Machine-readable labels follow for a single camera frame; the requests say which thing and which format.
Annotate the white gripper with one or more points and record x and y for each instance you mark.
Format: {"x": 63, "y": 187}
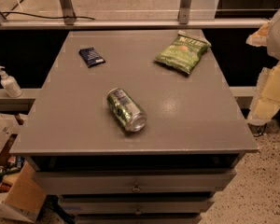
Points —
{"x": 279, "y": 34}

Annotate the green soda can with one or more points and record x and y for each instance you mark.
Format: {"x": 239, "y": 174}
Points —
{"x": 128, "y": 112}

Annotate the green chip bag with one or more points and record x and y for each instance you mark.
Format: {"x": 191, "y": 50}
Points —
{"x": 184, "y": 52}

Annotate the grey drawer cabinet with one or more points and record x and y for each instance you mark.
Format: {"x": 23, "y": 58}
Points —
{"x": 166, "y": 173}

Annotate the dark blue snack packet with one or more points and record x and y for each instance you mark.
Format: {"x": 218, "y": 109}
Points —
{"x": 91, "y": 57}

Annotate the white pump bottle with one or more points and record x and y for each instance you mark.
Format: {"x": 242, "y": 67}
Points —
{"x": 10, "y": 84}

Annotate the cardboard box with clutter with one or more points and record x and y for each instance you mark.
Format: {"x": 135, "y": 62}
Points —
{"x": 20, "y": 197}

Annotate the grey metal frame rail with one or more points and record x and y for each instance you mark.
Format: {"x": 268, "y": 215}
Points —
{"x": 134, "y": 14}

